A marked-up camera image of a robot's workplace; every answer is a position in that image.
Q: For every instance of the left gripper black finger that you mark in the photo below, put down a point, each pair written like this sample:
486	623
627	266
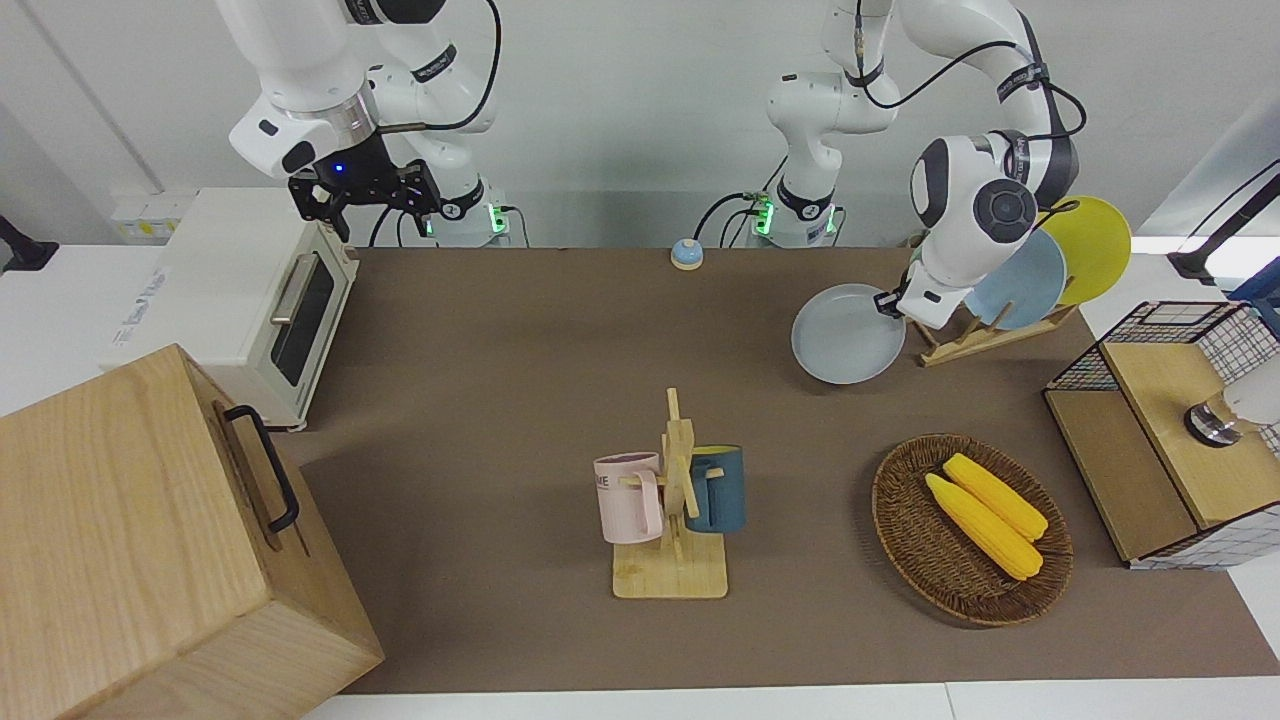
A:
889	304

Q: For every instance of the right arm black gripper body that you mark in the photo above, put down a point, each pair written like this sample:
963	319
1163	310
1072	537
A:
355	168

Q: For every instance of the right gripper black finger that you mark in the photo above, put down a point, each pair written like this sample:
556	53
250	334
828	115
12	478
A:
322	200
420	190

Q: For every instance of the gray plate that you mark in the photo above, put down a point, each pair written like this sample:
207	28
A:
845	335

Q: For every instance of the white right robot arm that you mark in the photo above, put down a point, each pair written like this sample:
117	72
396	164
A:
300	60

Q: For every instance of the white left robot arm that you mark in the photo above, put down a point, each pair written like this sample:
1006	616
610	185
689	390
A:
960	190

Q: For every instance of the wooden plate rack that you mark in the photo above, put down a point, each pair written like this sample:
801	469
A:
960	345

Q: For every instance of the light blue plate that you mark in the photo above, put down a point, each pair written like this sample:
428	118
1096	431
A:
1025	280

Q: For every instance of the yellow plate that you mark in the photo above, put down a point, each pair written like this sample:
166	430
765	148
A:
1095	245

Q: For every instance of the cream toaster oven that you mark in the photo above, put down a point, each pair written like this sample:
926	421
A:
200	280

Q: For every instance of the brown table mat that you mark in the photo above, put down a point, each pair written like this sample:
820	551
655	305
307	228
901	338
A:
500	350

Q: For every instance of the blue dome desk bell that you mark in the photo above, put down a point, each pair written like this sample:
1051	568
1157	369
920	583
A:
686	256

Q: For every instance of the yellow corn cob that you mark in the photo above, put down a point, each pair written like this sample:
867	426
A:
985	530
995	495

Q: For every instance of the dark teal mug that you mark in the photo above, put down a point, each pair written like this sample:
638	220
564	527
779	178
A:
720	495

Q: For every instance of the brown wicker basket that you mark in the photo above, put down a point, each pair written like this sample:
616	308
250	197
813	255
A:
930	560

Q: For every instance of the light wooden shelf block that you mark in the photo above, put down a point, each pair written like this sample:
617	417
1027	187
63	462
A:
1130	480

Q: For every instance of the pink mug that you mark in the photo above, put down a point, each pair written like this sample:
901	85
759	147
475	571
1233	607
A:
625	500

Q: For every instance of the wooden mug tree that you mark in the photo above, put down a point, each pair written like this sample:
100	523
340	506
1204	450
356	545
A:
670	575

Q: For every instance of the blue object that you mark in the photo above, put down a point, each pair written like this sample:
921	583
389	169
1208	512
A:
1262	295

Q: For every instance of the large wooden box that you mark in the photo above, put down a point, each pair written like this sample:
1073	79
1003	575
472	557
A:
120	520

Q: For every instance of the white wall power outlet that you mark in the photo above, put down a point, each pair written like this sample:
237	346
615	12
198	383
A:
150	215

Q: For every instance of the black camera stand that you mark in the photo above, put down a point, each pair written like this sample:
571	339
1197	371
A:
1200	262
20	250

